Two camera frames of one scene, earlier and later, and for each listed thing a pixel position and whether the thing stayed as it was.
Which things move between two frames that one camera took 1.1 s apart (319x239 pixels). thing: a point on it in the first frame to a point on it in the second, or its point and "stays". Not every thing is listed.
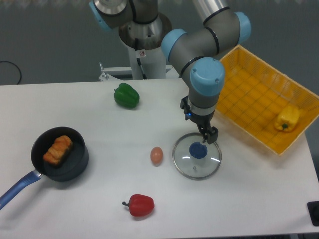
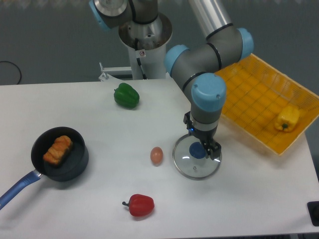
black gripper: (203, 122) to (214, 150)
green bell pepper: (126, 95) stays
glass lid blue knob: (194, 159) stays
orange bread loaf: (61, 145) stays
